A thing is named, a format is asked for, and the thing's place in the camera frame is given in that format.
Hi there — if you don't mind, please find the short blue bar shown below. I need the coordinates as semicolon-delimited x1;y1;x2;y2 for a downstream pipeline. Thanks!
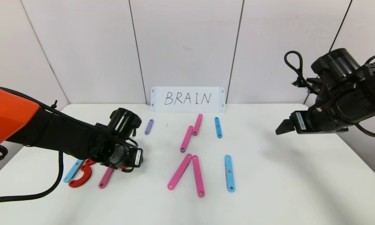
214;117;223;138

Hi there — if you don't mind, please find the black looped right arm cable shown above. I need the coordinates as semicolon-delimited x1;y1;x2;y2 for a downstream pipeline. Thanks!
284;51;316;94

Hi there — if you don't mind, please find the medium pink bar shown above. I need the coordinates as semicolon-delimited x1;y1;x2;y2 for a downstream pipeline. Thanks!
192;114;203;136

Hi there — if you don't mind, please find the long blue bar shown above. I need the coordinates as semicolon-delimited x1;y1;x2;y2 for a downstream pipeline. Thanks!
63;159;85;183

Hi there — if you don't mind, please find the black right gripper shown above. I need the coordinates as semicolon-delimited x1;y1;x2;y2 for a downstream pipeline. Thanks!
275;106;338;135

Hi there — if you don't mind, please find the long pink bar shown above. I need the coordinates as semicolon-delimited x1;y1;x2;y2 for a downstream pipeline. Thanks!
167;153;193;191
192;155;205;198
98;167;115;189
180;125;194;153

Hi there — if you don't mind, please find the blue bar with orange dot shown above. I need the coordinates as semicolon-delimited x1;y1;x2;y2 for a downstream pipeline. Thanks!
225;155;236;193

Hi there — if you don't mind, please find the black curved right arm cable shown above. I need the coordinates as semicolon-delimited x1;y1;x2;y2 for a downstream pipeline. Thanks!
354;123;375;138

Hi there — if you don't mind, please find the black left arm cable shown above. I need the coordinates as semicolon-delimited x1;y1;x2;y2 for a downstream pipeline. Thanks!
0;152;64;204

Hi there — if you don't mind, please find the white BRAIN sign card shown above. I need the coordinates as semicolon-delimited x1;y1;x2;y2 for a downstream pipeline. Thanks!
150;87;226;113

